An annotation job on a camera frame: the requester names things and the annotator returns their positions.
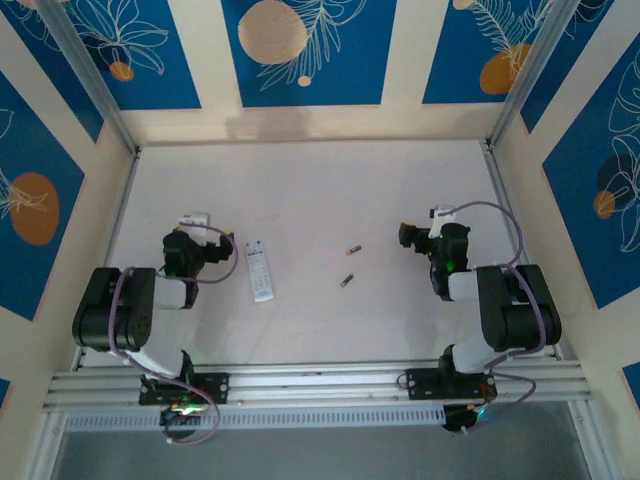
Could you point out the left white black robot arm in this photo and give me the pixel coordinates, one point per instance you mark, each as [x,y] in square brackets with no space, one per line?
[115,310]

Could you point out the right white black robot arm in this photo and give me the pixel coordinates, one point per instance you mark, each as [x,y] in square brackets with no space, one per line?
[515,310]

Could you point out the small black AAA battery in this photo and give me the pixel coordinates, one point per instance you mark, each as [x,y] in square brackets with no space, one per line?
[347,280]
[353,250]

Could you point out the aluminium mounting rail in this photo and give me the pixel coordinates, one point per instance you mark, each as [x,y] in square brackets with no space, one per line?
[320,380]

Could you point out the black controller board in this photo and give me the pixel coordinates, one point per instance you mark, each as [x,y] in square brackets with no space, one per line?
[182,414]
[465,417]

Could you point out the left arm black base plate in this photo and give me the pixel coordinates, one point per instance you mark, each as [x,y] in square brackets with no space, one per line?
[215,387]

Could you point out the white remote control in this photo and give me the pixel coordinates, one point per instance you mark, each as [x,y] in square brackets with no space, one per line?
[260,272]

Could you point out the aluminium frame bar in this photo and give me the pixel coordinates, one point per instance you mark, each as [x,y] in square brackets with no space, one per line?
[47,445]
[590,440]

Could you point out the aluminium table side rail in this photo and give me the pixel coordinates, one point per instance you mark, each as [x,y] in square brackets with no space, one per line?
[125,195]
[496,175]

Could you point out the aluminium corner post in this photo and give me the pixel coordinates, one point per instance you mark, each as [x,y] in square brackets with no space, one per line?
[89,75]
[532,75]

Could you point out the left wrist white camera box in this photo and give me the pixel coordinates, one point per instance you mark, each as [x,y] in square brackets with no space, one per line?
[195,219]

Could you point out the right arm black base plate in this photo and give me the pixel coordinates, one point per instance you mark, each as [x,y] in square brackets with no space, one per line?
[425,385]

